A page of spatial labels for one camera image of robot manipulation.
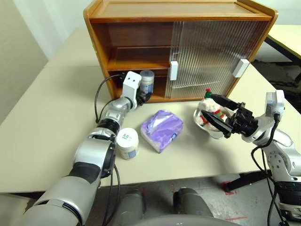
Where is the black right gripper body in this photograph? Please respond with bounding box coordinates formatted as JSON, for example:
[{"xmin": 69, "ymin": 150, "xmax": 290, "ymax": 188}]
[{"xmin": 227, "ymin": 102, "xmax": 259, "ymax": 138}]

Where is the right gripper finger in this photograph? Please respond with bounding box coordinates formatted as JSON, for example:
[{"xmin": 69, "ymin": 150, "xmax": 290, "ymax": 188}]
[
  {"xmin": 201, "ymin": 110, "xmax": 234, "ymax": 139},
  {"xmin": 212, "ymin": 94, "xmax": 239, "ymax": 111}
]

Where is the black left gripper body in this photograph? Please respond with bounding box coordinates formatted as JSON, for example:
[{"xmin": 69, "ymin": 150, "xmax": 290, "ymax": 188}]
[{"xmin": 136, "ymin": 86, "xmax": 152, "ymax": 104}]

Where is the white bottle with blue label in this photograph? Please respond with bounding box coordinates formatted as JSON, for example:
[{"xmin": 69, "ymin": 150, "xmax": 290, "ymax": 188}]
[
  {"xmin": 117, "ymin": 127, "xmax": 140, "ymax": 161},
  {"xmin": 140, "ymin": 70, "xmax": 155, "ymax": 95}
]

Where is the white door handle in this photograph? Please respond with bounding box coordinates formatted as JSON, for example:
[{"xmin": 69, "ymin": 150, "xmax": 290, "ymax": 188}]
[
  {"xmin": 169, "ymin": 60, "xmax": 178, "ymax": 81},
  {"xmin": 232, "ymin": 58, "xmax": 250, "ymax": 78}
]

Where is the ribbed clear sliding door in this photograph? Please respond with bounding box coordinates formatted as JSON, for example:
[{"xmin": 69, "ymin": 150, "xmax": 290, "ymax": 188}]
[
  {"xmin": 165, "ymin": 21, "xmax": 266, "ymax": 98},
  {"xmin": 173, "ymin": 21, "xmax": 269, "ymax": 97}
]

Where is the white plush snowman toy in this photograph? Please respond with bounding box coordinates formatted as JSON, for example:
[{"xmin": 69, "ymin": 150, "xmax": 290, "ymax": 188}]
[{"xmin": 197, "ymin": 88, "xmax": 232, "ymax": 132}]

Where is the wooden cabinet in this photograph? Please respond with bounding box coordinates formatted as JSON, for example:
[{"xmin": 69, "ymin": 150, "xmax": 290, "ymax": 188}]
[{"xmin": 83, "ymin": 0, "xmax": 279, "ymax": 104}]

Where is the white bowl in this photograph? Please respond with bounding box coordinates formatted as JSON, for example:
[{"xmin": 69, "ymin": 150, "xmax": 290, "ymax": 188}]
[{"xmin": 193, "ymin": 109, "xmax": 230, "ymax": 140}]

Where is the purple tissue pack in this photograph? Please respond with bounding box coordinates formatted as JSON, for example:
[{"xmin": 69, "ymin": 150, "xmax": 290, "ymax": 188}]
[{"xmin": 140, "ymin": 109, "xmax": 184, "ymax": 154}]

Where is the black table leg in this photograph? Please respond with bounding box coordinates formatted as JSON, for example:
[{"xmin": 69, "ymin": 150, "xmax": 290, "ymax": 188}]
[{"xmin": 225, "ymin": 170, "xmax": 273, "ymax": 192}]

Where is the dark grey rounded shape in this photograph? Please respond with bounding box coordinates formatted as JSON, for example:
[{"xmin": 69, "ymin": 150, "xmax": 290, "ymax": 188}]
[
  {"xmin": 173, "ymin": 187, "xmax": 214, "ymax": 218},
  {"xmin": 117, "ymin": 188, "xmax": 148, "ymax": 224}
]

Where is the beige side table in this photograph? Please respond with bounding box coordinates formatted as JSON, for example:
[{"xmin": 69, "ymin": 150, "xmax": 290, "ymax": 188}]
[{"xmin": 264, "ymin": 23, "xmax": 301, "ymax": 63}]

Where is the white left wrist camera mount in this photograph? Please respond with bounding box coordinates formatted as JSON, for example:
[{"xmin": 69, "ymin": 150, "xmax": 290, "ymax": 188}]
[{"xmin": 122, "ymin": 71, "xmax": 142, "ymax": 109}]

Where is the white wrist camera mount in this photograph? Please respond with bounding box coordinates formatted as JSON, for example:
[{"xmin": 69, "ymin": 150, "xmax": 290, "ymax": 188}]
[
  {"xmin": 122, "ymin": 71, "xmax": 142, "ymax": 109},
  {"xmin": 242, "ymin": 90, "xmax": 286, "ymax": 145}
]

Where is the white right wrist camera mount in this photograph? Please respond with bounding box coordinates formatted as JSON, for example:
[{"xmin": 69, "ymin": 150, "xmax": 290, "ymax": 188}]
[{"xmin": 242, "ymin": 90, "xmax": 286, "ymax": 145}]

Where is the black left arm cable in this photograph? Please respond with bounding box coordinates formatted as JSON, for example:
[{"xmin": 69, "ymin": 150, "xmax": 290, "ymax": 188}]
[{"xmin": 94, "ymin": 73, "xmax": 127, "ymax": 226}]

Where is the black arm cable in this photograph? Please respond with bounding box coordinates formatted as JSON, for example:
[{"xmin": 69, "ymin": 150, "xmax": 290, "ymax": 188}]
[
  {"xmin": 251, "ymin": 112, "xmax": 283, "ymax": 226},
  {"xmin": 94, "ymin": 73, "xmax": 127, "ymax": 226}
]

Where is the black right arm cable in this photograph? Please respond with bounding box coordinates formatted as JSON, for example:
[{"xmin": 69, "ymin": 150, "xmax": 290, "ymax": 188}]
[{"xmin": 251, "ymin": 112, "xmax": 283, "ymax": 226}]

